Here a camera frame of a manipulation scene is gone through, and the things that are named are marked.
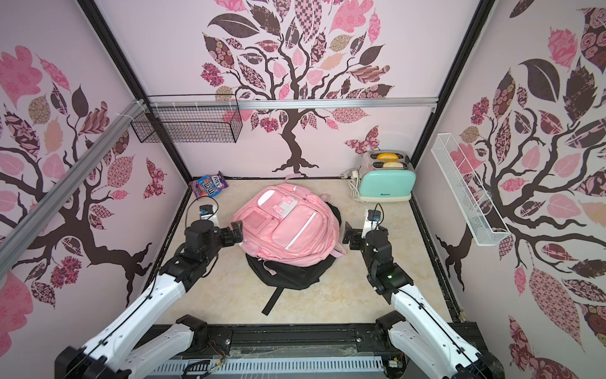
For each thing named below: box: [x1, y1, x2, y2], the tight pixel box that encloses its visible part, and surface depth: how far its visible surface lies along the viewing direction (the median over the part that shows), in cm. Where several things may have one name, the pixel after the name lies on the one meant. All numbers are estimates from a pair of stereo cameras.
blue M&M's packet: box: [196, 174, 222, 198], surface depth 116 cm
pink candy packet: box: [189, 180, 209, 199], surface depth 116 cm
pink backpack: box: [230, 181, 347, 267], surface depth 94 cm
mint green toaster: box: [358, 150, 416, 203], surface depth 105 cm
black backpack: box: [245, 201, 343, 317], surface depth 87 cm
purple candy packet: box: [210, 170, 229, 190], surface depth 120 cm
